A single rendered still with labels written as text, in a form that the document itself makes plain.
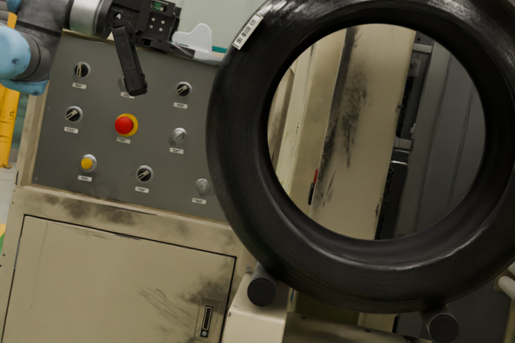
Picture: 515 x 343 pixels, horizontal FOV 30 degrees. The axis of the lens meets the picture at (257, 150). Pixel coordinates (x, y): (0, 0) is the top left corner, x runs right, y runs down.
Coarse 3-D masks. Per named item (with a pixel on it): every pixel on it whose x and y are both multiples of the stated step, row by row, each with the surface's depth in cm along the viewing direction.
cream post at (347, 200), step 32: (352, 32) 180; (384, 32) 180; (352, 64) 180; (384, 64) 180; (352, 96) 180; (384, 96) 180; (352, 128) 181; (384, 128) 180; (320, 160) 182; (352, 160) 181; (384, 160) 181; (320, 192) 181; (352, 192) 181; (320, 224) 182; (352, 224) 181; (352, 320) 182
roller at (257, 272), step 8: (256, 264) 166; (256, 272) 153; (264, 272) 151; (256, 280) 146; (264, 280) 146; (272, 280) 147; (248, 288) 146; (256, 288) 146; (264, 288) 146; (272, 288) 146; (248, 296) 146; (256, 296) 146; (264, 296) 146; (272, 296) 146; (256, 304) 146; (264, 304) 146
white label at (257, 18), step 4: (256, 16) 145; (260, 16) 144; (252, 20) 146; (256, 20) 144; (260, 20) 143; (248, 24) 146; (252, 24) 144; (256, 24) 143; (244, 28) 146; (248, 28) 145; (252, 28) 143; (244, 32) 145; (248, 32) 144; (240, 36) 146; (244, 36) 144; (248, 36) 143; (236, 40) 146; (240, 40) 145; (244, 40) 143; (236, 44) 145; (240, 44) 144
